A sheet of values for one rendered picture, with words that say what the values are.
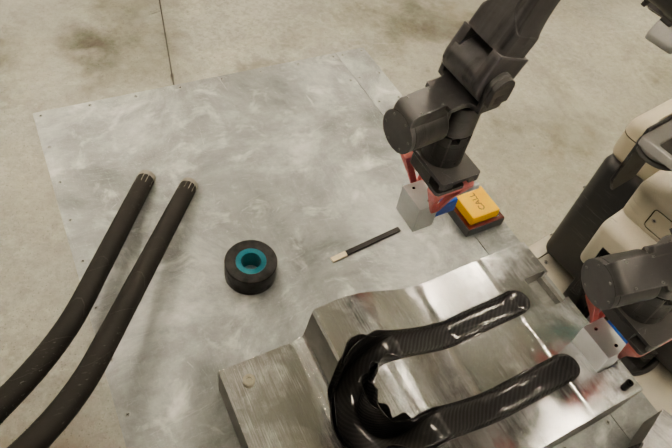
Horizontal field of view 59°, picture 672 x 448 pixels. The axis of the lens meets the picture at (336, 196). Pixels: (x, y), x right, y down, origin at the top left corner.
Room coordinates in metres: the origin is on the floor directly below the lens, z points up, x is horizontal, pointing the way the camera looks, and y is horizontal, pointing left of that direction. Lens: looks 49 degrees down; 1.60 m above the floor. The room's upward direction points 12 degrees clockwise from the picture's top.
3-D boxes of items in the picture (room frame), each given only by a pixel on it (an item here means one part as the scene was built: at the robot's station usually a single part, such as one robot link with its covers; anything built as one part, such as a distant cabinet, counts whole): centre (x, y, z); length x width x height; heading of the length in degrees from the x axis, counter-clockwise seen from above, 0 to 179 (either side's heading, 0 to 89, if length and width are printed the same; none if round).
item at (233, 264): (0.50, 0.11, 0.82); 0.08 x 0.08 x 0.04
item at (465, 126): (0.60, -0.12, 1.12); 0.07 x 0.06 x 0.07; 131
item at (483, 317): (0.35, -0.20, 0.92); 0.35 x 0.16 x 0.09; 126
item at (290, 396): (0.35, -0.18, 0.87); 0.50 x 0.26 x 0.14; 126
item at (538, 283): (0.53, -0.33, 0.87); 0.05 x 0.05 x 0.04; 36
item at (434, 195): (0.59, -0.14, 0.99); 0.07 x 0.07 x 0.09; 36
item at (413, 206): (0.63, -0.16, 0.93); 0.13 x 0.05 x 0.05; 126
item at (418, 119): (0.57, -0.10, 1.15); 0.11 x 0.09 x 0.12; 131
